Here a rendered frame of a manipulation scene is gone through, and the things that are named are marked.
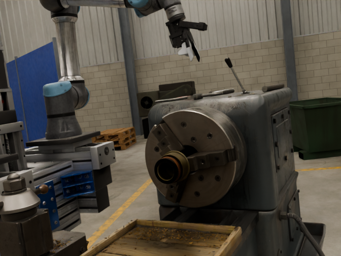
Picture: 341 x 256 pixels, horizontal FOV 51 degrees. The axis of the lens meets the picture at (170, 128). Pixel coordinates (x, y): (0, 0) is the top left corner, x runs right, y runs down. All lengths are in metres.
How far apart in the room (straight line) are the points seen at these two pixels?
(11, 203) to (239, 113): 0.78
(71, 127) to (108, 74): 10.53
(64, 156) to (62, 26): 0.58
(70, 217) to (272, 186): 0.79
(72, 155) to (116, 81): 10.49
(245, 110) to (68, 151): 0.74
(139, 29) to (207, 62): 2.43
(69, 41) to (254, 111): 0.90
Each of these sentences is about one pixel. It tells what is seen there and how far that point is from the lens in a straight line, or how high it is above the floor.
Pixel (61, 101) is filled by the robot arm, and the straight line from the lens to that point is 1.54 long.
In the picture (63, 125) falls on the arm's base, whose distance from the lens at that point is 1.54.
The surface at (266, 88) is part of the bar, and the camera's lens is 1.43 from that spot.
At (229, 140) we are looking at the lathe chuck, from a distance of 1.07.
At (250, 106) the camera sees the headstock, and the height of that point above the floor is 1.22.
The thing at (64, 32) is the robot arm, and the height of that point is 1.61.
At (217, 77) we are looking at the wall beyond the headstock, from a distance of 11.23.
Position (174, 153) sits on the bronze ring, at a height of 1.12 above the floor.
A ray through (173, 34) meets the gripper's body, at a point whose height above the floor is 1.53.
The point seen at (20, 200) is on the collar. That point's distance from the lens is 0.71.
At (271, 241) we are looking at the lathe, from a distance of 1.31.
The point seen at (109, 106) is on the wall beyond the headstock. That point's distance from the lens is 12.07.
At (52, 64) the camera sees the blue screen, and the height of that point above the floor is 1.95.
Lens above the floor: 1.30
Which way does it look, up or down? 6 degrees down
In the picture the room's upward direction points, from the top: 7 degrees counter-clockwise
